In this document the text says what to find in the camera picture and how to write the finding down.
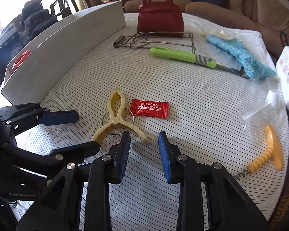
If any green handled peeler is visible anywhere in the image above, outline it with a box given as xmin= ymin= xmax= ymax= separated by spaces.
xmin=150 ymin=48 xmax=250 ymax=79

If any yellow handled corkscrew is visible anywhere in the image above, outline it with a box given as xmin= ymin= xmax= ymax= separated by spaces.
xmin=233 ymin=124 xmax=283 ymax=180

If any red plastic string ball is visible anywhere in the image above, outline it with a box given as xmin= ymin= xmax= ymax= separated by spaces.
xmin=12 ymin=50 xmax=32 ymax=70

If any red candy sachet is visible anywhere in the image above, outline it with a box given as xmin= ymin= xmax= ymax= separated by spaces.
xmin=130 ymin=99 xmax=169 ymax=118

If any brown sofa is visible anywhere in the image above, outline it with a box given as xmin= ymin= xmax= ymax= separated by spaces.
xmin=123 ymin=0 xmax=289 ymax=59

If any white cardboard box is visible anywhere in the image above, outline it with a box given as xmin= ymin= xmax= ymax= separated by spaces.
xmin=1 ymin=2 xmax=126 ymax=104

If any yellow plastic clothes peg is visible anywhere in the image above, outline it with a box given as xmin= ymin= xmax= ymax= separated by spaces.
xmin=91 ymin=88 xmax=149 ymax=144

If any dark red handbag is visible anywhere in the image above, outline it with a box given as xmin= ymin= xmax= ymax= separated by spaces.
xmin=137 ymin=0 xmax=185 ymax=37

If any chair with folded clothes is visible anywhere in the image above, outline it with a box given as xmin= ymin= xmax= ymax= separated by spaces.
xmin=0 ymin=0 xmax=92 ymax=49

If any clear plastic bag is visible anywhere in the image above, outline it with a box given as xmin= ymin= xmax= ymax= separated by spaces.
xmin=242 ymin=78 xmax=281 ymax=130

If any striped white tablecloth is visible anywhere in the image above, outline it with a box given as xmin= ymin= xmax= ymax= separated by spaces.
xmin=17 ymin=14 xmax=267 ymax=230

